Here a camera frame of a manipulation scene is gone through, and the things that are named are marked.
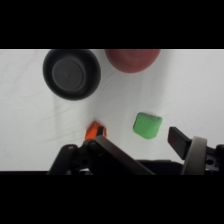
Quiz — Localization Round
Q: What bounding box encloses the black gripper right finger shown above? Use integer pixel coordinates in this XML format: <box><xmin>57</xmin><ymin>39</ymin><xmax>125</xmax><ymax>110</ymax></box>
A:
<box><xmin>167</xmin><ymin>126</ymin><xmax>224</xmax><ymax>176</ymax></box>

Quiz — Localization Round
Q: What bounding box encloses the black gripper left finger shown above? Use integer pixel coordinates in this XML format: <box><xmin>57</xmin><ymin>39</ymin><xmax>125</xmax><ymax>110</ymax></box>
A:
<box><xmin>47</xmin><ymin>125</ymin><xmax>156</xmax><ymax>176</ymax></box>

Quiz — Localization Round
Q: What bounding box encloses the orange cube block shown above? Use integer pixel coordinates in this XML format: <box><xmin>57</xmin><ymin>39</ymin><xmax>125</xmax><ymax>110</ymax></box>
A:
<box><xmin>84</xmin><ymin>120</ymin><xmax>108</xmax><ymax>141</ymax></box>

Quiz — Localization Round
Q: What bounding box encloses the green soft block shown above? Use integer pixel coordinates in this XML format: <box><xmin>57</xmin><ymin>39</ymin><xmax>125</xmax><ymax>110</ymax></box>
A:
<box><xmin>132</xmin><ymin>112</ymin><xmax>164</xmax><ymax>140</ymax></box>

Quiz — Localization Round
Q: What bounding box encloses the black round bowl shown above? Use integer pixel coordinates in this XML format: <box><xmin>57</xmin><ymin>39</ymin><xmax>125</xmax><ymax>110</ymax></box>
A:
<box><xmin>42</xmin><ymin>49</ymin><xmax>102</xmax><ymax>102</ymax></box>

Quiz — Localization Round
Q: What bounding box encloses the dark red bowl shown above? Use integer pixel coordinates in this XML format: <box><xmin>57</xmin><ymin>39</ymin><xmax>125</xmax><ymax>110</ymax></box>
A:
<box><xmin>104</xmin><ymin>49</ymin><xmax>162</xmax><ymax>74</ymax></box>

